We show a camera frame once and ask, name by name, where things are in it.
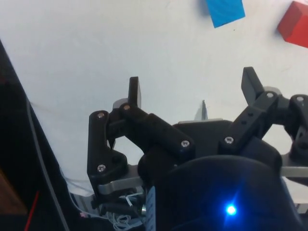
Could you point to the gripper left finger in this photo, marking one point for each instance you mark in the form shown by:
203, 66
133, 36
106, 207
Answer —
163, 134

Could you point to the blue cube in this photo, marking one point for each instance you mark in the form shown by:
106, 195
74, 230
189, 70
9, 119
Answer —
226, 10

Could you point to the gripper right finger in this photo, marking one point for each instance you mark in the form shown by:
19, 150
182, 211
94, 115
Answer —
250, 120

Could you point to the red cube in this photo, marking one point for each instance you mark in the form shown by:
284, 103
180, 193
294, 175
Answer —
297, 26

